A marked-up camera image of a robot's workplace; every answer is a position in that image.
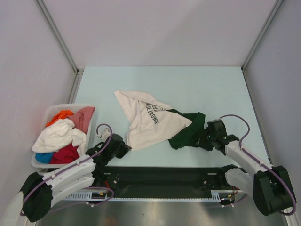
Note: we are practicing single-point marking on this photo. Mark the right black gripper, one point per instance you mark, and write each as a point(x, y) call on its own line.
point(201, 142)

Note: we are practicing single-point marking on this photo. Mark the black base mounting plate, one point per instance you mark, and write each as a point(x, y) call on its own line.
point(164, 182)

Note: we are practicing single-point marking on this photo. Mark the white green raglan t-shirt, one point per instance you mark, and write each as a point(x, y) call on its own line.
point(152, 122)

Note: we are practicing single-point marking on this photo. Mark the white t-shirt in basket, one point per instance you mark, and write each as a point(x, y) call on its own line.
point(59, 135)

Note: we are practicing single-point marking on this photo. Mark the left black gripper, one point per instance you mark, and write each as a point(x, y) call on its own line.
point(125, 149)

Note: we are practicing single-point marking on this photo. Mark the pink t-shirt in basket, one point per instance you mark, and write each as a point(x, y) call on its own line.
point(82, 118)

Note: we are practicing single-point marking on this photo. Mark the white slotted cable duct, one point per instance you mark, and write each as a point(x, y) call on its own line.
point(97, 196)

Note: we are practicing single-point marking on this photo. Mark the right aluminium frame post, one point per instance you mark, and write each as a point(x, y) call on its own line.
point(263, 31)

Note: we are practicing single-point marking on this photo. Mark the red t-shirt in basket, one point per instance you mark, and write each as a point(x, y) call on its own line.
point(65, 155)

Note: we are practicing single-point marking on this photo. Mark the orange t-shirt in basket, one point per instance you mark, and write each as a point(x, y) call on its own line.
point(61, 115)

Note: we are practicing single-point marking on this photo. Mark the left aluminium frame post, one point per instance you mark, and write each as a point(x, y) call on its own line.
point(63, 47)

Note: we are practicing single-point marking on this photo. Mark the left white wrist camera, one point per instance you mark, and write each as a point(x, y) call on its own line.
point(104, 135)

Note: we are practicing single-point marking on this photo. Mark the blue t-shirt in basket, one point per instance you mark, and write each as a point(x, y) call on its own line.
point(44, 158)

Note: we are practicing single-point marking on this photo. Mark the white plastic laundry basket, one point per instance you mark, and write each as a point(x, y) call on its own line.
point(52, 111)

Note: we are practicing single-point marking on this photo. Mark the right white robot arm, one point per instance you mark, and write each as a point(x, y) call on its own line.
point(268, 185)

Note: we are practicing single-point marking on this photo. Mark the aluminium frame post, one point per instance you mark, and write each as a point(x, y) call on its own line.
point(263, 31)
point(63, 47)

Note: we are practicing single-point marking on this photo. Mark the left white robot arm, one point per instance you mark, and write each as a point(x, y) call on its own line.
point(43, 191)

